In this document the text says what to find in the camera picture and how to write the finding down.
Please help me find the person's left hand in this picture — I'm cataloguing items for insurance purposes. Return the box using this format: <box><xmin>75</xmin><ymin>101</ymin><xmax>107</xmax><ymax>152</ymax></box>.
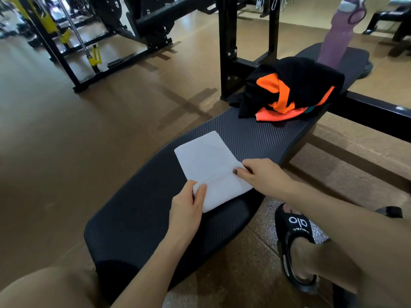
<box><xmin>168</xmin><ymin>180</ymin><xmax>208</xmax><ymax>246</ymax></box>

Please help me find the person's right hand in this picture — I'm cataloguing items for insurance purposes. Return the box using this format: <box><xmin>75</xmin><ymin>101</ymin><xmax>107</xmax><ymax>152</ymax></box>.
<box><xmin>232</xmin><ymin>158</ymin><xmax>297</xmax><ymax>200</ymax></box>

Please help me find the white towel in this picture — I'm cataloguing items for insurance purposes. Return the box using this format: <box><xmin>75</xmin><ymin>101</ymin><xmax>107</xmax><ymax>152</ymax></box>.
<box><xmin>174</xmin><ymin>130</ymin><xmax>254</xmax><ymax>214</ymax></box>

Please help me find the black orange jacket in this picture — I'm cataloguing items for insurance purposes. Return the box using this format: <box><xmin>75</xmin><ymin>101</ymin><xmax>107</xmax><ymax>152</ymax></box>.
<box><xmin>228</xmin><ymin>56</ymin><xmax>346</xmax><ymax>122</ymax></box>

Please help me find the pink water bottle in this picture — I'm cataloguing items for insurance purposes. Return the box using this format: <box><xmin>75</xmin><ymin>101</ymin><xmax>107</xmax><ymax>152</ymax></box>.
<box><xmin>317</xmin><ymin>0</ymin><xmax>368</xmax><ymax>69</ymax></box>

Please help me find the person's left forearm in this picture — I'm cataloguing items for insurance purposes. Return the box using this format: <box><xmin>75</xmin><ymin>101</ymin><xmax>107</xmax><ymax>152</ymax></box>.
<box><xmin>110</xmin><ymin>235</ymin><xmax>190</xmax><ymax>308</ymax></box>

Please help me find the person's right forearm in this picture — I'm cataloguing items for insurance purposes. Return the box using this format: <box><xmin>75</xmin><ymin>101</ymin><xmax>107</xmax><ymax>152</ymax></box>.
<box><xmin>284</xmin><ymin>181</ymin><xmax>411</xmax><ymax>308</ymax></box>

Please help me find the person's left leg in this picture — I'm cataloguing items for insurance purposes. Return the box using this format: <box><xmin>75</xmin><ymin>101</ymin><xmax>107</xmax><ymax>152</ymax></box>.
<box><xmin>0</xmin><ymin>266</ymin><xmax>102</xmax><ymax>308</ymax></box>

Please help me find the black ribbed bench pad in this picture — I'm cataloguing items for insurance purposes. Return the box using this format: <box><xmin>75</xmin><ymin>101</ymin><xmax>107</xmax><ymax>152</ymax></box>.
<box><xmin>84</xmin><ymin>42</ymin><xmax>370</xmax><ymax>305</ymax></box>

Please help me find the black right slipper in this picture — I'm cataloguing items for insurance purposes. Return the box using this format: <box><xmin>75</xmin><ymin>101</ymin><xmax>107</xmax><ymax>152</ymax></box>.
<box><xmin>274</xmin><ymin>203</ymin><xmax>321</xmax><ymax>295</ymax></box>

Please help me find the small black weight plate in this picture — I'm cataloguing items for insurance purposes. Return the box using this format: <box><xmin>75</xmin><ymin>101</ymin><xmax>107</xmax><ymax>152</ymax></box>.
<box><xmin>357</xmin><ymin>60</ymin><xmax>374</xmax><ymax>80</ymax></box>

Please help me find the yellow safety catch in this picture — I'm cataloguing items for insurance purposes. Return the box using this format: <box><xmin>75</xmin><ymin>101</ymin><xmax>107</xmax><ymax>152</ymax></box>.
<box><xmin>88</xmin><ymin>44</ymin><xmax>103</xmax><ymax>67</ymax></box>

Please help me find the black power rack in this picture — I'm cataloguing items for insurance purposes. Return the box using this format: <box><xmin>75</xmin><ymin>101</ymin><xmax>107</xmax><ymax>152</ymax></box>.
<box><xmin>16</xmin><ymin>0</ymin><xmax>222</xmax><ymax>93</ymax></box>

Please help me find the rack of black weight plates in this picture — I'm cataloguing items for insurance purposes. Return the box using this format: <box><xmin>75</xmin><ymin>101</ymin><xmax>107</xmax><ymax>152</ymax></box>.
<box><xmin>363</xmin><ymin>0</ymin><xmax>411</xmax><ymax>56</ymax></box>

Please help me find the yellow black gym machine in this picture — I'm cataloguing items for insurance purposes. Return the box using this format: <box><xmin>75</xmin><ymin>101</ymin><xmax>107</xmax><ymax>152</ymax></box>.
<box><xmin>9</xmin><ymin>0</ymin><xmax>72</xmax><ymax>45</ymax></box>

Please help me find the black steel bench frame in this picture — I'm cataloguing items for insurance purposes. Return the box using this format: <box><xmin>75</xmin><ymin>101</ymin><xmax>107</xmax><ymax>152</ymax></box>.
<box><xmin>217</xmin><ymin>0</ymin><xmax>411</xmax><ymax>143</ymax></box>

